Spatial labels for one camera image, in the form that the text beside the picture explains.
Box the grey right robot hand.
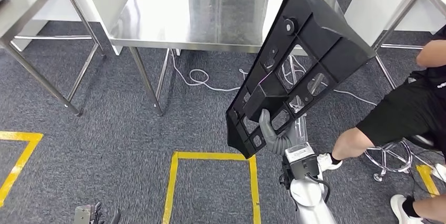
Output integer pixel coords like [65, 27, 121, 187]
[258, 108, 309, 156]

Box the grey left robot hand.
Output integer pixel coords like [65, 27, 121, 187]
[89, 201, 122, 224]

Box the black plastic mounting plate part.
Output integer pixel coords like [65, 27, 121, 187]
[226, 0, 376, 159]

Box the stainless steel workbench table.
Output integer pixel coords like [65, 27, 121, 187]
[109, 0, 346, 117]

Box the yellow floor tape square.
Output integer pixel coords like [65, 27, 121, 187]
[161, 151, 262, 224]

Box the chrome swivel stool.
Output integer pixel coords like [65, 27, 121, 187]
[364, 135, 437, 184]

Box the person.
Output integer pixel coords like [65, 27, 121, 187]
[317, 24, 446, 224]

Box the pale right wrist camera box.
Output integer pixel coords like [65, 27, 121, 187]
[285, 142, 320, 181]

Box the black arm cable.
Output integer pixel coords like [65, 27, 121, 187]
[306, 174, 331, 205]

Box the white power cable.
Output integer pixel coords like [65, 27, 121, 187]
[170, 49, 379, 107]

